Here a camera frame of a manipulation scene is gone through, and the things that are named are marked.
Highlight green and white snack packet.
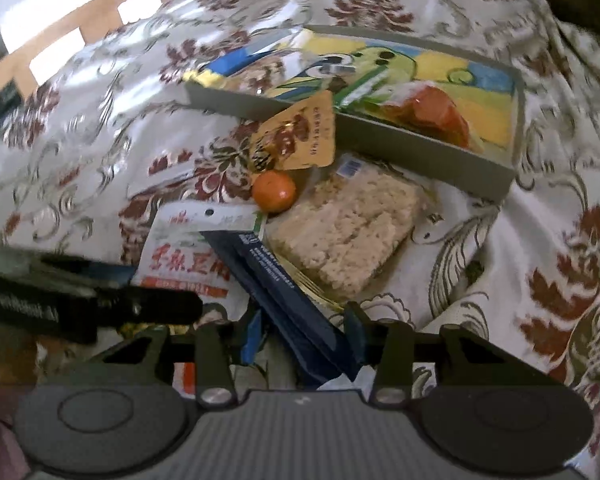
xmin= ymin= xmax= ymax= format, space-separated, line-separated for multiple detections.
xmin=332 ymin=65 xmax=416 ymax=113

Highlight floral printed blanket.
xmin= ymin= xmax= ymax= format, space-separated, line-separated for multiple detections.
xmin=0 ymin=0 xmax=600 ymax=480

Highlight navy blue packet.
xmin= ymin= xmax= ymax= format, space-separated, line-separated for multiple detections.
xmin=200 ymin=230 xmax=361 ymax=388

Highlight wooden bed frame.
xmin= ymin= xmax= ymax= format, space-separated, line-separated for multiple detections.
xmin=0 ymin=0 xmax=191 ymax=106

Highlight clear nut mix packet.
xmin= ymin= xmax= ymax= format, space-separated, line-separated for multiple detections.
xmin=225 ymin=42 xmax=306 ymax=98

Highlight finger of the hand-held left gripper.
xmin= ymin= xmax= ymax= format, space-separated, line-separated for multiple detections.
xmin=30 ymin=255 xmax=138 ymax=291
xmin=97 ymin=291 xmax=204 ymax=326

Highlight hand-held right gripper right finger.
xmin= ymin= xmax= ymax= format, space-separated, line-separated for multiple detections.
xmin=344 ymin=302 xmax=518 ymax=407

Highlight grey shallow tray box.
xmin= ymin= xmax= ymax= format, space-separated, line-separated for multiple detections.
xmin=185 ymin=24 xmax=526 ymax=200

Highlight clear rice cracker packet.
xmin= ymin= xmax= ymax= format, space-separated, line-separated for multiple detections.
xmin=267 ymin=155 xmax=438 ymax=306

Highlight orange mandarin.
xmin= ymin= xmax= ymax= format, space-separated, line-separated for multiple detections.
xmin=251 ymin=170 xmax=297 ymax=212

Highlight orange snack packet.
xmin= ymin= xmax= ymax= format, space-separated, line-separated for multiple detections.
xmin=380 ymin=84 xmax=473 ymax=150

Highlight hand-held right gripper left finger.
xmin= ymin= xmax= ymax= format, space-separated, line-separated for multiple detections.
xmin=87 ymin=310 xmax=263 ymax=408

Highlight gold snack packet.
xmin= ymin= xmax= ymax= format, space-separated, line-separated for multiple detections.
xmin=249 ymin=91 xmax=336 ymax=173

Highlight white bean snack packet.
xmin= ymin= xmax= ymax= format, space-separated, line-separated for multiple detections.
xmin=130 ymin=203 xmax=267 ymax=321

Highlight cartoon frog picture sheet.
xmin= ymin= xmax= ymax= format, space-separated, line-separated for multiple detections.
xmin=190 ymin=30 xmax=518 ymax=151

